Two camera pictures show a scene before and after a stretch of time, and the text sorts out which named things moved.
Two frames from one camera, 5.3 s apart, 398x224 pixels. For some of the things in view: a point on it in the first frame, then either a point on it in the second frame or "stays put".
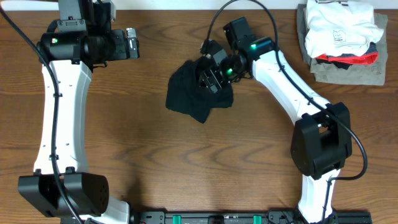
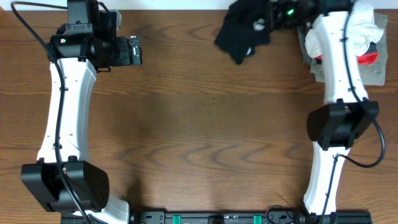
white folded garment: x=347 y=27 stays put
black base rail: x=242 y=217 stays put
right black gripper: x=211 y=76 -> x=275 y=20
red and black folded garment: x=344 y=61 stays put
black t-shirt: x=185 y=96 -> x=246 y=25
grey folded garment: x=374 y=74 stays put
